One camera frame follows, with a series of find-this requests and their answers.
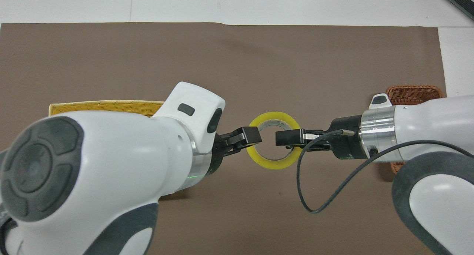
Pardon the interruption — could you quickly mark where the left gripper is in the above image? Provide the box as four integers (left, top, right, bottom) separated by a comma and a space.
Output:
207, 131, 240, 176

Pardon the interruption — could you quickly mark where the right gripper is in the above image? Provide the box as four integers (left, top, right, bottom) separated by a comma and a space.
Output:
323, 115, 368, 160

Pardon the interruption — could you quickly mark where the yellow tape roll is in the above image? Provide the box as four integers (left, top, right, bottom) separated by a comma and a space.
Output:
247, 111, 301, 170

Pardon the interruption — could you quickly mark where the brown woven basket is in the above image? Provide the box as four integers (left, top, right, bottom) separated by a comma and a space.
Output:
386, 85, 443, 174

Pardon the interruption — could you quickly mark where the yellow woven basket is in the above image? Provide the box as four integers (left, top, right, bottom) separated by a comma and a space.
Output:
49, 100, 166, 118

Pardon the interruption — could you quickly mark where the black cable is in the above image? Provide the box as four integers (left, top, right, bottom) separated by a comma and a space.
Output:
296, 128, 474, 214

